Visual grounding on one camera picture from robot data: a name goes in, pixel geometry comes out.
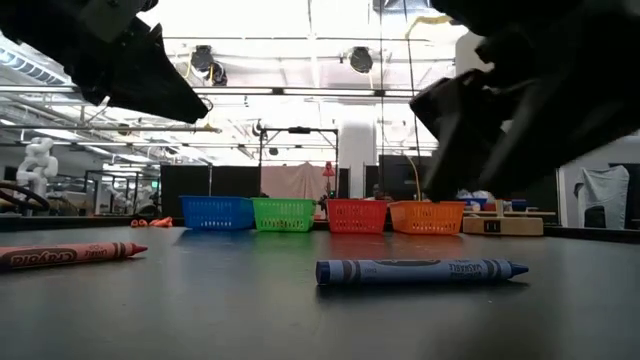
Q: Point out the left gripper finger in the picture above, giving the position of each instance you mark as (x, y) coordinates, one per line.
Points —
(160, 95)

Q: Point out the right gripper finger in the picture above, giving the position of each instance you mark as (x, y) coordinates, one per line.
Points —
(450, 170)

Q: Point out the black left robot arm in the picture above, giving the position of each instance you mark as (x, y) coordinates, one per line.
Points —
(30, 25)

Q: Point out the orange plastic basket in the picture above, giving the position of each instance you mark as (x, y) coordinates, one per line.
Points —
(427, 218)

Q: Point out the black partition panel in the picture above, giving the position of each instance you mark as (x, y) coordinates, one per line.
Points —
(395, 175)
(195, 182)

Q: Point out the grey cloth covered machine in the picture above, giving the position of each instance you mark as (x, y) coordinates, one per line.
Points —
(602, 190)

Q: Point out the white shade wooden table lamp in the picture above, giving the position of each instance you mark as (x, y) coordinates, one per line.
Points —
(502, 224)

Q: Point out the white round column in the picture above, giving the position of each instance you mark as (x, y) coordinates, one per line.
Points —
(357, 155)

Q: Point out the red plastic basket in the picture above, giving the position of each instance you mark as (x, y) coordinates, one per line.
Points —
(357, 217)

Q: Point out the blue crayon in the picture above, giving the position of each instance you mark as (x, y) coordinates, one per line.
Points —
(420, 271)

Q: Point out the white robot figure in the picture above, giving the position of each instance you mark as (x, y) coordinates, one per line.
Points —
(37, 165)

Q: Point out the small red lamp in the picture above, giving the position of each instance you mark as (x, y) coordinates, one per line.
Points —
(328, 170)

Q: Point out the blue plastic basket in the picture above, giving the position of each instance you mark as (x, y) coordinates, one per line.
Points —
(215, 214)

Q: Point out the pink curtain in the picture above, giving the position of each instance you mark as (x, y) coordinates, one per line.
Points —
(290, 180)

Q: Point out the green plastic basket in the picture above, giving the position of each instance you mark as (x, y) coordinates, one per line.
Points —
(284, 215)

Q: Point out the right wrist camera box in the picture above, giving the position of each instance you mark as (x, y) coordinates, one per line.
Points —
(460, 107)

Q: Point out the ceiling light rail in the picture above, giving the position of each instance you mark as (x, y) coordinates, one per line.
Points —
(300, 92)

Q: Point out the black gantry frame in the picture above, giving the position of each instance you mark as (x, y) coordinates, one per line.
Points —
(300, 130)

